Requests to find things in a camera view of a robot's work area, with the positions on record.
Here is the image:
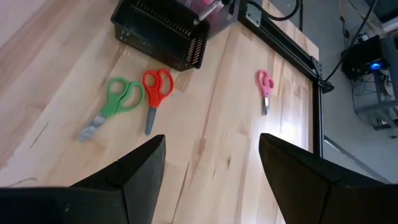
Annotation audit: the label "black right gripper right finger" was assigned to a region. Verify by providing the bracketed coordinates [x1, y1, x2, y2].
[259, 133, 398, 224]

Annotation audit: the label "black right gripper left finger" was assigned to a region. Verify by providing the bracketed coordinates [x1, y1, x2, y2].
[0, 134, 167, 224]

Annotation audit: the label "green scissors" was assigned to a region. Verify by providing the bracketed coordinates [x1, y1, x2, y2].
[78, 77, 146, 142]

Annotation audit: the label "red scissors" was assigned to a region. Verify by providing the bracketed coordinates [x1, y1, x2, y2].
[141, 68, 175, 136]

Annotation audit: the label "pink scissors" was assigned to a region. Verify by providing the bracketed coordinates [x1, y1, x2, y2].
[256, 68, 275, 117]

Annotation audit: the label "black computer tower blue light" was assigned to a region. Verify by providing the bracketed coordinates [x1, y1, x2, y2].
[341, 34, 390, 80]

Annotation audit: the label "black mesh basket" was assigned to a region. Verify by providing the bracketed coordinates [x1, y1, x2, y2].
[110, 0, 211, 73]

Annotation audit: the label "grey wire rack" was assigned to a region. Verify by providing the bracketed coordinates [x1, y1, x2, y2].
[351, 70, 398, 131]

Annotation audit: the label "black cable at frame corner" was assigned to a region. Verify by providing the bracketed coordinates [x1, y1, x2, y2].
[325, 0, 379, 82]

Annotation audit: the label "black arm base cable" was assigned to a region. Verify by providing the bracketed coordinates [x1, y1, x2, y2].
[248, 0, 302, 22]

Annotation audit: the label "grey metal bracket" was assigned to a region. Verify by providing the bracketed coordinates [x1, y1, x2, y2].
[245, 2, 263, 28]

